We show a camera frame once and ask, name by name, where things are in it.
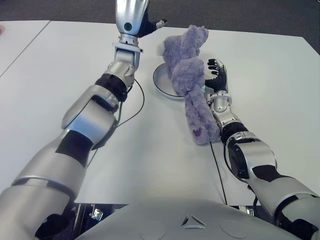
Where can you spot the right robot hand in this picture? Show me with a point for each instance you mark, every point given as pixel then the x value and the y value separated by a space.
pixel 221 81

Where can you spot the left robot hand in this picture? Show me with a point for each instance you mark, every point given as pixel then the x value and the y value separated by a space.
pixel 130 15

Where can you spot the purple plush doll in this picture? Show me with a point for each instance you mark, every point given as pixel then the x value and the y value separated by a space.
pixel 187 75

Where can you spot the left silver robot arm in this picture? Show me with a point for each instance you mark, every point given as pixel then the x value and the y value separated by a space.
pixel 87 120

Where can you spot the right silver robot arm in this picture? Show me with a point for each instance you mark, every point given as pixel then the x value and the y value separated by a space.
pixel 262 155

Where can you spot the white plate with black rim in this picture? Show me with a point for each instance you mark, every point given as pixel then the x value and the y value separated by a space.
pixel 162 80

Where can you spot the pink object at table edge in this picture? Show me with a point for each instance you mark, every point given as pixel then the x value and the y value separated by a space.
pixel 1 31

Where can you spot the grey robot torso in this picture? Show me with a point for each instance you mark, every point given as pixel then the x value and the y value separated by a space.
pixel 187 222

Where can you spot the metal table bracket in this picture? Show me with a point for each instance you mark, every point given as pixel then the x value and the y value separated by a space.
pixel 97 213

